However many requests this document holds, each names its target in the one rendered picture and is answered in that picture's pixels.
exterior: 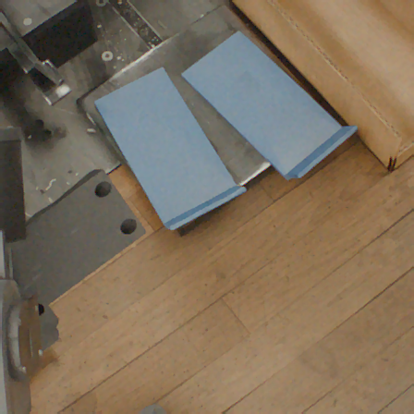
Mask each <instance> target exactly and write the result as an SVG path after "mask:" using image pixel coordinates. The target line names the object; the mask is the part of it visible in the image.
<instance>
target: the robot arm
mask: <svg viewBox="0 0 414 414"><path fill-rule="evenodd" d="M21 141H22V136H21V128H14V127H13V126H8V127H7V128H0V414H29V413H30V412H31V411H32V407H31V392H30V378H31V377H32V375H33V374H35V373H36V372H37V370H38V369H40V368H41V367H42V365H43V352H44V351H45V350H46V349H47V348H49V347H51V346H52V344H54V343H55V342H57V341H58V340H59V339H58V338H59V336H60V334H59V331H58V329H57V328H56V327H57V325H58V324H59V319H58V317H57V316H56V315H55V313H53V311H52V309H51V307H50V306H49V305H50V303H51V302H54V301H55V300H57V299H58V298H59V297H60V296H62V295H63V294H66V292H67V291H68V290H69V289H71V288H72V287H73V286H74V285H77V284H78V283H80V282H81V281H82V280H83V279H84V278H85V277H87V276H88V275H89V274H93V272H94V271H96V270H97V269H98V268H100V267H101V266H102V265H104V264H105V263H106V262H109V261H110V260H111V259H113V258H114V257H115V256H116V255H117V254H118V253H119V252H120V251H122V250H125V249H126V248H127V247H129V245H131V244H132V243H133V242H135V241H136V240H137V239H139V238H140V237H142V236H143V235H144V234H146V233H147V232H146V231H145V229H144V226H143V225H142V224H141V222H140V220H139V219H138V217H137V216H135V214H134V213H133V212H132V211H131V209H130V208H129V207H128V203H127V202H126V200H125V199H123V197H122V196H121V194H120V193H119V191H118V190H117V189H116V187H115V184H114V182H112V181H111V179H110V178H109V176H108V175H107V174H106V173H105V172H104V170H103V169H93V170H91V171H90V173H88V174H87V175H86V176H85V177H83V178H82V179H81V180H80V181H79V182H78V183H77V184H76V185H73V186H72V187H71V188H70V189H68V190H67V192H66V193H65V194H63V195H62V196H61V197H60V198H59V199H58V200H56V201H54V202H53V203H51V204H49V205H48V206H47V207H45V208H43V209H41V210H40V211H39V212H37V213H34V214H33V215H32V217H30V218H29V219H28V220H27V221H26V220H25V206H24V177H23V163H22V150H21Z"/></svg>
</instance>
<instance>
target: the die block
mask: <svg viewBox="0 0 414 414"><path fill-rule="evenodd" d="M89 2H90V0H87V1H86V2H84V3H82V4H81V5H79V6H78V7H77V8H74V9H72V10H71V11H69V12H68V13H67V14H65V15H64V16H63V17H62V18H60V19H57V20H56V21H54V22H53V23H51V25H49V26H48V27H46V28H44V29H43V30H42V31H39V32H37V33H36V34H34V35H33V36H32V37H30V38H29V39H28V40H27V41H25V42H24V43H25V44H27V45H28V46H29V49H31V50H32V52H33V53H34V54H35V55H36V57H37V58H38V59H39V61H41V62H43V61H45V60H46V59H47V58H48V59H49V60H50V61H51V62H52V63H53V65H54V66H55V68H56V69H58V68H60V67H61V66H62V65H64V64H65V63H66V62H67V61H69V60H71V59H72V58H74V57H75V56H77V55H79V54H80V53H82V51H84V50H86V49H87V48H89V47H90V46H93V45H94V44H95V43H97V42H98V41H99V40H98V37H97V30H96V28H95V24H94V21H93V14H92V11H91V6H90V3H89ZM12 60H13V56H12V55H10V53H7V54H6V55H4V56H2V57H1V58H0V68H1V67H3V66H4V65H5V64H8V63H10V62H11V61H12Z"/></svg>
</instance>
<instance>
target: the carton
mask: <svg viewBox="0 0 414 414"><path fill-rule="evenodd" d="M230 2H231V3H232V4H234V5H235V6H236V7H237V9H238V10H239V11H240V12H241V13H242V14H243V15H244V16H245V17H246V18H248V19H249V20H250V23H251V24H252V25H253V26H254V27H256V28H257V29H258V30H259V31H260V33H261V34H262V35H264V37H265V38H266V39H267V40H268V41H269V42H270V44H272V45H273V46H274V47H275V48H276V49H277V50H278V51H279V53H280V55H282V56H283V57H284V58H285V59H286V60H287V61H288V62H289V64H290V65H291V66H293V67H294V68H295V70H296V71H297V72H298V73H299V75H300V76H301V77H302V78H304V79H305V80H306V81H307V82H308V83H309V84H310V86H311V87H312V88H313V89H314V90H315V91H317V92H318V93H319V94H320V96H321V97H322V98H323V99H324V101H325V102H326V103H327V104H329V106H330V107H331V108H332V109H333V110H334V111H335V112H336V113H337V115H338V116H339V118H341V119H342V120H343V121H344V122H345V123H346V124H347V125H348V126H354V125H357V126H358V128H359V129H358V130H357V131H355V132H354V133H355V134H356V135H357V136H358V137H359V139H360V141H361V142H362V143H363V144H364V145H365V146H366V147H367V148H369V150H370V151H371V153H372V154H373V155H374V156H375V157H376V158H377V159H378V161H379V162H380V163H381V164H382V165H383V166H384V167H385V168H386V169H387V170H388V173H389V174H391V173H392V172H393V171H395V170H396V168H398V167H399V166H400V165H402V164H403V163H404V162H406V161H407V160H408V159H409V158H410V157H412V156H414V0H230Z"/></svg>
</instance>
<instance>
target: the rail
mask: <svg viewBox="0 0 414 414"><path fill-rule="evenodd" d="M0 22H1V25H3V26H4V28H5V30H6V31H7V32H8V34H9V35H10V36H11V37H12V38H13V41H15V42H16V44H17V45H18V47H19V48H20V49H21V52H23V53H24V54H25V56H26V57H28V59H29V60H30V61H31V63H32V64H33V65H34V66H35V64H36V63H37V62H38V61H39V59H38V58H37V57H36V55H35V54H34V53H33V52H32V50H31V49H29V46H28V45H27V44H25V43H24V41H23V39H22V38H20V37H19V36H20V35H19V34H18V33H17V32H16V30H15V29H14V28H13V27H12V26H11V24H10V22H8V21H7V18H5V17H4V14H2V13H1V11H0Z"/></svg>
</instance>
